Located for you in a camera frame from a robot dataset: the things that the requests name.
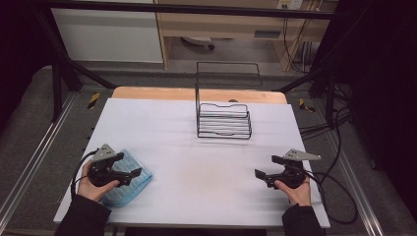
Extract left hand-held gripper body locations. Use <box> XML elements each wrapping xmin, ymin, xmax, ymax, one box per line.
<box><xmin>88</xmin><ymin>143</ymin><xmax>133</xmax><ymax>189</ymax></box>

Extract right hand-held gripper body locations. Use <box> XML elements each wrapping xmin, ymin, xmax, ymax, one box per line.
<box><xmin>266</xmin><ymin>148</ymin><xmax>323</xmax><ymax>191</ymax></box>

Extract blue striped cloth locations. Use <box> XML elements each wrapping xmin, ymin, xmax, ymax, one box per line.
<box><xmin>99</xmin><ymin>148</ymin><xmax>153</xmax><ymax>208</ymax></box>

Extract black wire rack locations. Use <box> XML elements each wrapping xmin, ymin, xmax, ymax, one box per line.
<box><xmin>195</xmin><ymin>61</ymin><xmax>263</xmax><ymax>141</ymax></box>

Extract person's right hand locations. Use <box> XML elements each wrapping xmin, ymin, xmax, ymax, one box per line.
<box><xmin>273</xmin><ymin>176</ymin><xmax>313</xmax><ymax>207</ymax></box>

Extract person's left hand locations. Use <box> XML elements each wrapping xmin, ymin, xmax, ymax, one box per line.
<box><xmin>76</xmin><ymin>159</ymin><xmax>121</xmax><ymax>203</ymax></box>

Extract yellow black tape strip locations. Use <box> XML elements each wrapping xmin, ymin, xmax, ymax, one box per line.
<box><xmin>87</xmin><ymin>91</ymin><xmax>101</xmax><ymax>111</ymax></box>
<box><xmin>298</xmin><ymin>97</ymin><xmax>317</xmax><ymax>113</ymax></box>

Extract black metal stand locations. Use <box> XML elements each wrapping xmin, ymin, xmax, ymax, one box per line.
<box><xmin>32</xmin><ymin>9</ymin><xmax>118</xmax><ymax>123</ymax></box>
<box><xmin>276</xmin><ymin>19</ymin><xmax>348</xmax><ymax>130</ymax></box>

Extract white cabinet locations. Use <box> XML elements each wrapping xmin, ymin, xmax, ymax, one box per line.
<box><xmin>50</xmin><ymin>7</ymin><xmax>164</xmax><ymax>64</ymax></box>

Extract grey chair base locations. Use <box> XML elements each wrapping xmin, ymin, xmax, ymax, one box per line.
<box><xmin>179</xmin><ymin>35</ymin><xmax>216</xmax><ymax>51</ymax></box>

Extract light wooden desk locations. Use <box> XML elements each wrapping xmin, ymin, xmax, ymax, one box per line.
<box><xmin>153</xmin><ymin>0</ymin><xmax>339</xmax><ymax>72</ymax></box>

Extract black metal crossbar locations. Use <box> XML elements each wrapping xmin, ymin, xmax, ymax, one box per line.
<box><xmin>38</xmin><ymin>0</ymin><xmax>343</xmax><ymax>21</ymax></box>

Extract left hand-held gripper cable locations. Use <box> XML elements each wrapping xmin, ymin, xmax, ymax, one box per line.
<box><xmin>70</xmin><ymin>148</ymin><xmax>100</xmax><ymax>202</ymax></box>

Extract hand-held gripper cable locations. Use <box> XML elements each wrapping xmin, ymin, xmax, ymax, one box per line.
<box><xmin>70</xmin><ymin>148</ymin><xmax>100</xmax><ymax>202</ymax></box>
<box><xmin>302</xmin><ymin>169</ymin><xmax>359</xmax><ymax>226</ymax></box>

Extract black floor cables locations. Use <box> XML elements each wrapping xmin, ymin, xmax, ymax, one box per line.
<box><xmin>299</xmin><ymin>82</ymin><xmax>353</xmax><ymax>140</ymax></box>

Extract right hand-held gripper cable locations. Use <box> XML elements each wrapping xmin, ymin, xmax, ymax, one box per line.
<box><xmin>302</xmin><ymin>169</ymin><xmax>359</xmax><ymax>226</ymax></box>

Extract aluminium rail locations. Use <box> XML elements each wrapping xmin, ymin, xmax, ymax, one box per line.
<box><xmin>0</xmin><ymin>92</ymin><xmax>79</xmax><ymax>227</ymax></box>
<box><xmin>326</xmin><ymin>129</ymin><xmax>386</xmax><ymax>236</ymax></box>

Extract hanging desk cables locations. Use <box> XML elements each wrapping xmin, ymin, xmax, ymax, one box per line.
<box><xmin>280</xmin><ymin>13</ymin><xmax>317</xmax><ymax>74</ymax></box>

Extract wall power outlet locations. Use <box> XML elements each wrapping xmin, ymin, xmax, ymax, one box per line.
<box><xmin>276</xmin><ymin>0</ymin><xmax>305</xmax><ymax>11</ymax></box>

